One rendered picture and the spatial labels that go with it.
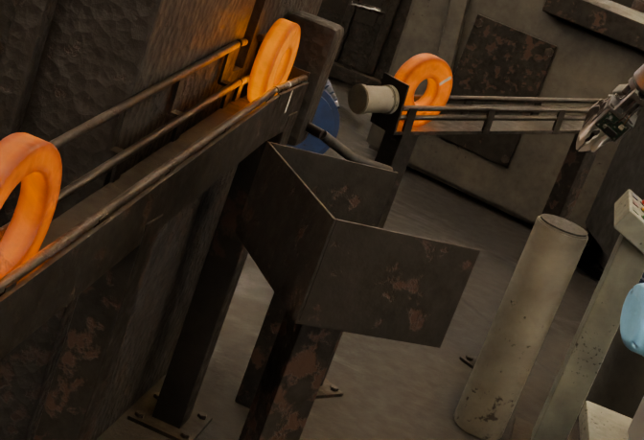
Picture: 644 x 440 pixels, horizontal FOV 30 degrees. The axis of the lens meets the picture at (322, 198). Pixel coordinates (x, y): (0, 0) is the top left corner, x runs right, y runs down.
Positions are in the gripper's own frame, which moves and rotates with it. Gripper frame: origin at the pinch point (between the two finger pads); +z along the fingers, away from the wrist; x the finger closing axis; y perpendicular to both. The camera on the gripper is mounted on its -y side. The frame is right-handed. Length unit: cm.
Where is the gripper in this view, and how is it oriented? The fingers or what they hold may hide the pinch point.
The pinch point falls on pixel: (582, 145)
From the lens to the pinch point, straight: 267.5
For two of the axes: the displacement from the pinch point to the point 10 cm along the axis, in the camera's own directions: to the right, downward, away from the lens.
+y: -3.7, 4.4, -8.2
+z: -5.5, 6.1, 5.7
